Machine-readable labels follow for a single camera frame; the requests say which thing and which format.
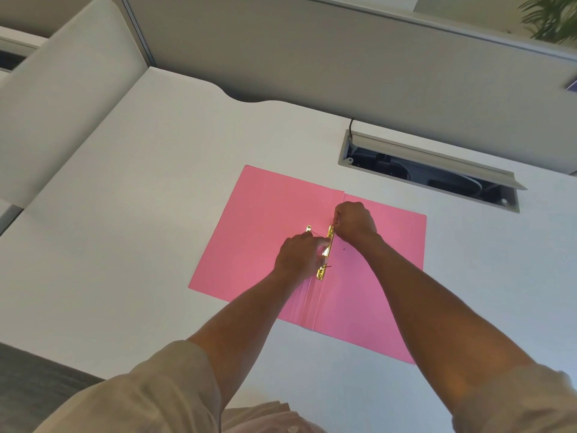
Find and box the person's right hand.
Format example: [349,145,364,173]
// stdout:
[332,201,379,248]

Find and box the person's left hand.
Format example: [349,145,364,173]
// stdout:
[273,232,332,283]

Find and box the gold metal fastener bar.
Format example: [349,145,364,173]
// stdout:
[314,224,335,282]

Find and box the pink folder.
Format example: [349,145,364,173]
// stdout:
[188,164,428,365]

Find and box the person's left forearm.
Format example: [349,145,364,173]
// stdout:
[187,268,316,409]

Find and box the person's right forearm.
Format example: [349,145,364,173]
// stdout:
[351,232,537,416]

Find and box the beige shirt torso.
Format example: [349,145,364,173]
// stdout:
[221,401,328,433]

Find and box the grey desk partition panel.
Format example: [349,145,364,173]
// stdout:
[0,0,150,68]
[119,0,577,176]

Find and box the beige right shirt sleeve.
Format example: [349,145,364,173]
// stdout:
[452,364,577,433]

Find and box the white rounded side divider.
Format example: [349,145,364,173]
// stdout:
[0,0,152,235]

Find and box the green potted plant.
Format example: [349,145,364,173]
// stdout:
[509,0,577,45]

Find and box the grey desk cable port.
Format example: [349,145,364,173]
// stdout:
[338,129,528,214]

